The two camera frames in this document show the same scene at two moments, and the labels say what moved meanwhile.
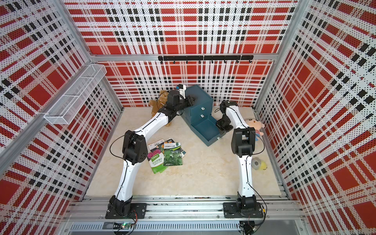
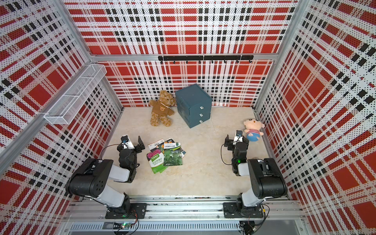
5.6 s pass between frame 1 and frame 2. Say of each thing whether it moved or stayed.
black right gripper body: moved
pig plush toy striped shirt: stayed
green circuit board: stayed
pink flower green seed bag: stayed
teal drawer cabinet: moved
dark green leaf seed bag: stayed
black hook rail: stayed
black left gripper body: moved
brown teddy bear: stayed
